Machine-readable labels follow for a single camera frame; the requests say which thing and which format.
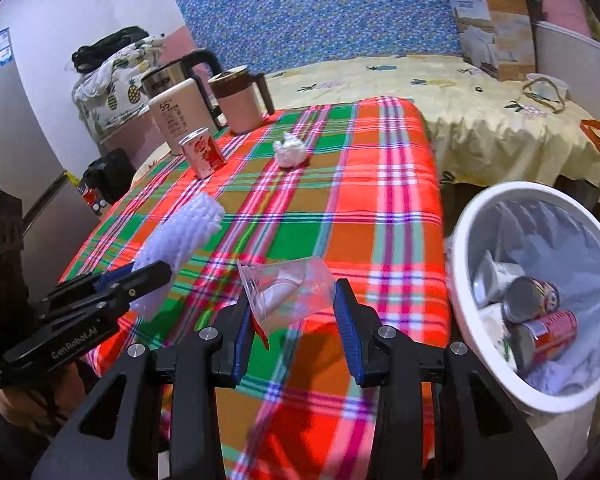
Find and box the clear plastic cup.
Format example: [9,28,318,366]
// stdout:
[236,256,337,336]

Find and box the white foam net sleeve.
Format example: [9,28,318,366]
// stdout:
[130,195,226,323]

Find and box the silver refrigerator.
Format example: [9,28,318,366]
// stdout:
[0,27,101,291]

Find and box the pink drink carton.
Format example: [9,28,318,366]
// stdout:
[179,127,227,180]

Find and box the beige wrapper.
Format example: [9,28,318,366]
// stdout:
[479,305,518,361]

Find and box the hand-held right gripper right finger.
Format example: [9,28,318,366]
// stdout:
[332,279,558,480]

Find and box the black bag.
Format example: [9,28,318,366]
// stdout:
[71,26,151,73]

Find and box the white lined trash bin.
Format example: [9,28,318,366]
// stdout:
[472,200,600,396]

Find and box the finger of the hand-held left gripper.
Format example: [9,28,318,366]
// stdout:
[47,267,133,306]
[37,261,173,333]

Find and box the red white packet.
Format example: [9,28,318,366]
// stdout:
[77,182,108,218]

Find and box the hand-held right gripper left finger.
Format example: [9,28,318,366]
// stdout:
[30,290,255,480]

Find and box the person's left hand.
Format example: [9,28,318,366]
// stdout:
[0,365,83,431]

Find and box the black case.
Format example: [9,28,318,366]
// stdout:
[82,150,138,206]

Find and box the blue patterned mattress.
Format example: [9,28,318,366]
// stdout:
[176,0,483,78]

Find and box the pineapple printed bag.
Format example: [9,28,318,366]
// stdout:
[71,34,167,136]

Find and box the yellow printed bed sheet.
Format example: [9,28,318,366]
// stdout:
[265,55,600,188]

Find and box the printed paper cup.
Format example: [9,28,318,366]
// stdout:
[472,250,526,308]

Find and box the steel electric kettle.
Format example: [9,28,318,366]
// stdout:
[140,48,226,128]

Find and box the beige printed bottle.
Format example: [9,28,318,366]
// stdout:
[148,78,216,157]

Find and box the plaid tablecloth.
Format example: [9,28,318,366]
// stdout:
[60,96,453,480]

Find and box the pink mug with brown lid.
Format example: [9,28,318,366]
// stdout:
[207,66,276,136]

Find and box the crumpled white tissue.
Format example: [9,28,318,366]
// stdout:
[272,132,307,168]

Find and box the printed cardboard box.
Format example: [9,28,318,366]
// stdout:
[442,0,538,82]

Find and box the pink cabinet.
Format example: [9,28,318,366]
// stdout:
[97,110,168,161]

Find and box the red can with cartoon face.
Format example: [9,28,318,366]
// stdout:
[501,276,561,325]

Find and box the orange strap loop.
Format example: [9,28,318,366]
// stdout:
[579,119,600,153]

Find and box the white board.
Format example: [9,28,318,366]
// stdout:
[532,20,600,126]

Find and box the red can with label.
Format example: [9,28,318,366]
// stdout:
[509,310,579,372]

